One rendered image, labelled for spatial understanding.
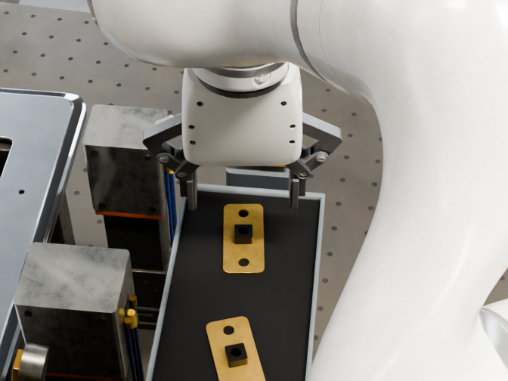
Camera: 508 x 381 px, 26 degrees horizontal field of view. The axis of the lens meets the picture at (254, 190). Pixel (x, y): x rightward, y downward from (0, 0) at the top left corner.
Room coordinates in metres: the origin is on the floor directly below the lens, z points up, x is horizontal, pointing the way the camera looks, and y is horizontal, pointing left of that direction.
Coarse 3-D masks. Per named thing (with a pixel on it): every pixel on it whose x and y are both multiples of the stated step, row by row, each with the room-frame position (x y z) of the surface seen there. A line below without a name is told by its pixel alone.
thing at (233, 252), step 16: (224, 208) 0.70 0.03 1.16; (240, 208) 0.70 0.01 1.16; (256, 208) 0.70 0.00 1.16; (224, 224) 0.68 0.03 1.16; (240, 224) 0.68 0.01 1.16; (256, 224) 0.68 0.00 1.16; (224, 240) 0.66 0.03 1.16; (240, 240) 0.65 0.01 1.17; (256, 240) 0.66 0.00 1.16; (224, 256) 0.64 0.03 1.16; (240, 256) 0.64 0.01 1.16; (256, 256) 0.64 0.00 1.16; (240, 272) 0.62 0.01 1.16; (256, 272) 0.62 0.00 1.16
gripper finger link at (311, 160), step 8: (312, 144) 0.67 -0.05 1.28; (304, 152) 0.67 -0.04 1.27; (312, 152) 0.67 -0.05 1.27; (320, 152) 0.66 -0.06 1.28; (304, 160) 0.66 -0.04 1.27; (312, 160) 0.66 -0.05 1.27; (320, 160) 0.65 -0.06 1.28; (312, 168) 0.66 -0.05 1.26; (296, 176) 0.65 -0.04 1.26; (296, 184) 0.65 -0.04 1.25; (304, 184) 0.66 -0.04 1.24; (296, 192) 0.65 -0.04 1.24; (304, 192) 0.66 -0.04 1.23; (296, 200) 0.65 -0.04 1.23; (296, 208) 0.65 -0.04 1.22
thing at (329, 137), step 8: (304, 120) 0.66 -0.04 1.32; (312, 120) 0.67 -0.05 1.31; (320, 120) 0.67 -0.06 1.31; (304, 128) 0.66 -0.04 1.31; (312, 128) 0.66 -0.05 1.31; (320, 128) 0.66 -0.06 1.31; (328, 128) 0.67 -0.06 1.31; (336, 128) 0.67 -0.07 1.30; (312, 136) 0.66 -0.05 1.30; (320, 136) 0.66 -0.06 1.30; (328, 136) 0.66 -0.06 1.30; (336, 136) 0.66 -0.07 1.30; (320, 144) 0.66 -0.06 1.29; (328, 144) 0.66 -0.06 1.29; (336, 144) 0.66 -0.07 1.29; (328, 152) 0.66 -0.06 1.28
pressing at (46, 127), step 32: (0, 96) 1.03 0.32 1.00; (32, 96) 1.03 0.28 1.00; (64, 96) 1.04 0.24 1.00; (0, 128) 0.97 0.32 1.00; (32, 128) 0.97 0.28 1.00; (64, 128) 0.97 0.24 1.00; (32, 160) 0.92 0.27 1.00; (64, 160) 0.91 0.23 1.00; (0, 192) 0.87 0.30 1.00; (32, 192) 0.87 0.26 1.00; (64, 192) 0.88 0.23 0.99; (0, 224) 0.82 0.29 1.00; (32, 224) 0.82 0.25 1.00; (0, 256) 0.77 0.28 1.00; (0, 288) 0.73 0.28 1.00; (0, 320) 0.68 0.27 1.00; (0, 352) 0.64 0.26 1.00
